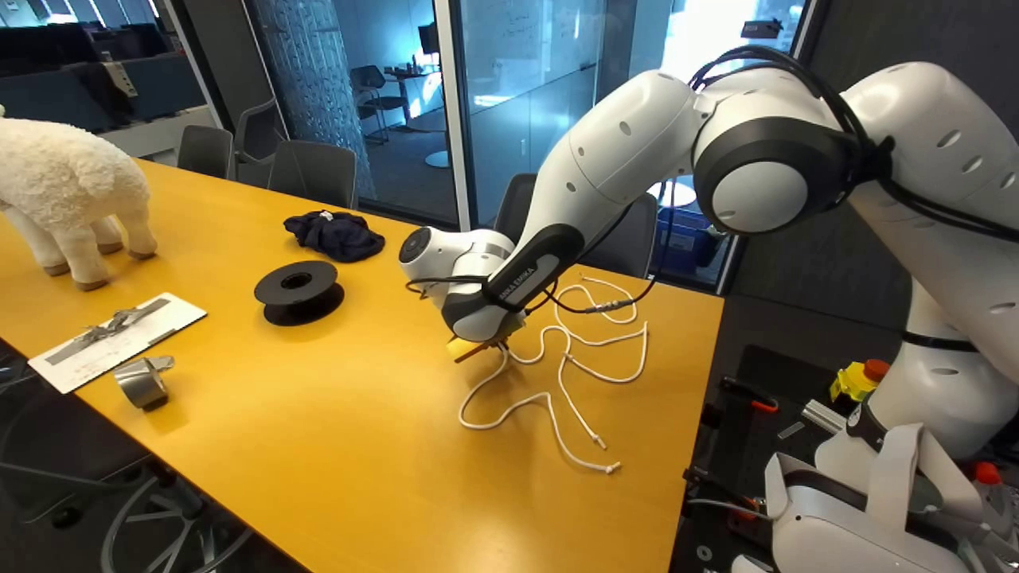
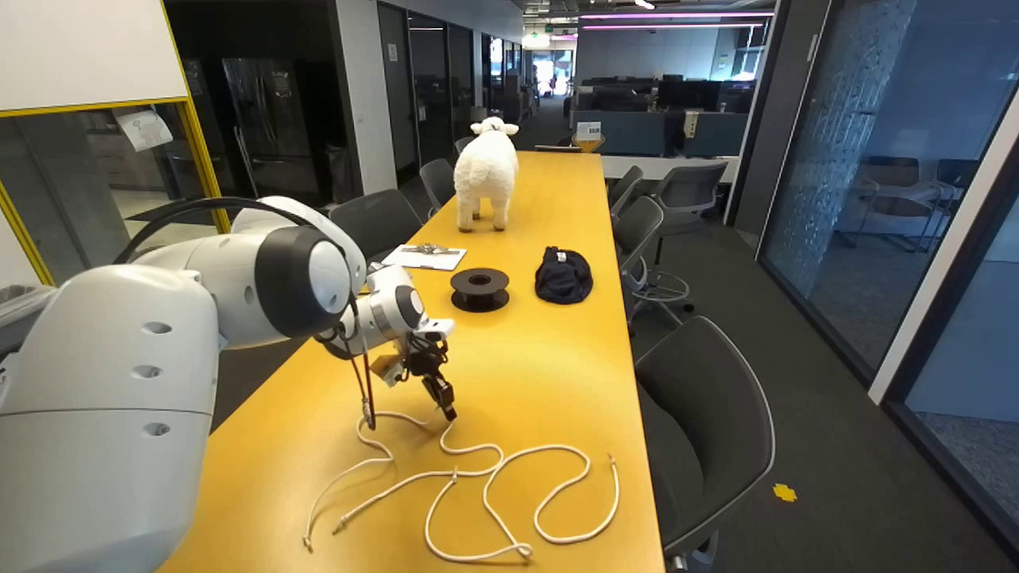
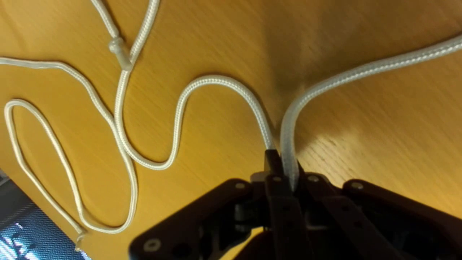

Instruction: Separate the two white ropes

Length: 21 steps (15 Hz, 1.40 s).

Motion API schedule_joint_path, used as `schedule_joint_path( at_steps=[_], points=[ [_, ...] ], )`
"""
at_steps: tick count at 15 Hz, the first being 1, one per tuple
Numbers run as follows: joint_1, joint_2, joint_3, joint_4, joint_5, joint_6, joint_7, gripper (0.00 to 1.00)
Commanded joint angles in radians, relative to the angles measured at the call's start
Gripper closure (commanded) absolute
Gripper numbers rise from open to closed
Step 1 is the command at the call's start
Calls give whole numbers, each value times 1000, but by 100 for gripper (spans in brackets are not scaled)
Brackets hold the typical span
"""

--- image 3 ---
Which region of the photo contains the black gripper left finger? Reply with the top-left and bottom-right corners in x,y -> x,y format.
129,148 -> 312,260

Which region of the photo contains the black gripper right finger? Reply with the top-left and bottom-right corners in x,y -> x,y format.
287,160 -> 462,260

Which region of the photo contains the white rope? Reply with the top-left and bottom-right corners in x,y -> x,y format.
0,0 -> 462,252

